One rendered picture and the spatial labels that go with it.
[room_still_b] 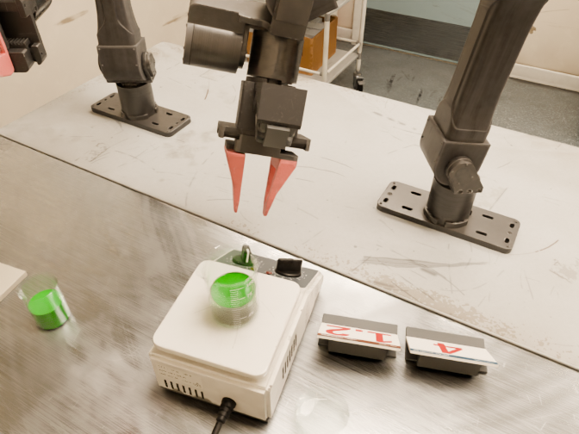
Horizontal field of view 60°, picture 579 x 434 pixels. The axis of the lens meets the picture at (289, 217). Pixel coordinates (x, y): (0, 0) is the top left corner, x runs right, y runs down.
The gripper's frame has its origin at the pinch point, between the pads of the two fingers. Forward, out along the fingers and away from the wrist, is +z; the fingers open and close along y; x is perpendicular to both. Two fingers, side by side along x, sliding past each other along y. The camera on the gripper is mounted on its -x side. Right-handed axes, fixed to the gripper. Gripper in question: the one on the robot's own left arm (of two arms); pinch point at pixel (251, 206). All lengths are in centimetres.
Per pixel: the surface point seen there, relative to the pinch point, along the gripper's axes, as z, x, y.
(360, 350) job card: 12.4, -9.8, 13.4
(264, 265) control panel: 7.1, -0.2, 2.7
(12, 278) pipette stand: 15.6, 8.0, -28.1
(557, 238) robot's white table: -0.4, 3.1, 44.6
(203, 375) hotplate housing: 13.8, -14.4, -3.8
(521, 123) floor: -21, 187, 160
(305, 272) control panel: 7.1, -1.3, 7.8
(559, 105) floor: -34, 199, 189
